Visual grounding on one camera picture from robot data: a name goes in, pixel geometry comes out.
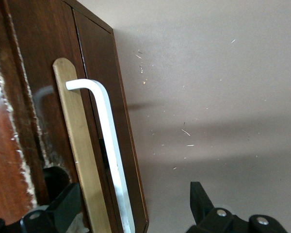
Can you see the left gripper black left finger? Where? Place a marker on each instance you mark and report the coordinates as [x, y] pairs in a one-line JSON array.
[[60, 208]]

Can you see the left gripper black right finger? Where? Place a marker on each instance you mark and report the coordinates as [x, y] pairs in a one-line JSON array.
[[201, 206]]

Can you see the dark brown wooden cabinet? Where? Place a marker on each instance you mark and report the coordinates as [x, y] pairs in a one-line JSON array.
[[2, 157]]

